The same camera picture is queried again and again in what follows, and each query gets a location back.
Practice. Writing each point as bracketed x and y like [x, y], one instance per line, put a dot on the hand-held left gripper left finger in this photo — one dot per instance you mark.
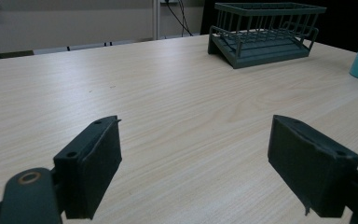
[87, 168]

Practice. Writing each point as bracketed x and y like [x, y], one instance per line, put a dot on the white vertical post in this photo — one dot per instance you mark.
[156, 19]

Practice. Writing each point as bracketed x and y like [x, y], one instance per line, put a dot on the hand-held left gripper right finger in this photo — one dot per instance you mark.
[307, 168]

